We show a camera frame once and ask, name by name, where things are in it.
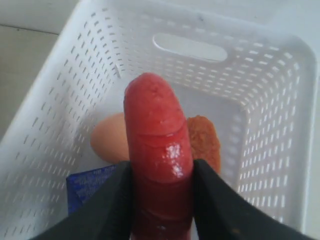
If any white perforated plastic basket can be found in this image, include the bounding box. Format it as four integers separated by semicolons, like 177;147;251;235
0;0;318;240

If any fried chicken nugget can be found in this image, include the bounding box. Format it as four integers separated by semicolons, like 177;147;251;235
187;115;221;174

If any blue white milk carton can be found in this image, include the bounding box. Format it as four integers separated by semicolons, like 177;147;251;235
66;165;117;216

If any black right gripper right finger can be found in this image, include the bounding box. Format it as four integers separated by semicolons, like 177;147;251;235
193;159;309;240

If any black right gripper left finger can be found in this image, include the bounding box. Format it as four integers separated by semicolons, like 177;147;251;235
34;161;134;240

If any red sausage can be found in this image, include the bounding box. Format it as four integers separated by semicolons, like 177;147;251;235
123;72;194;240

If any brown egg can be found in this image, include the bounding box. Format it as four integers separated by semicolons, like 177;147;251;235
90;112;129;164

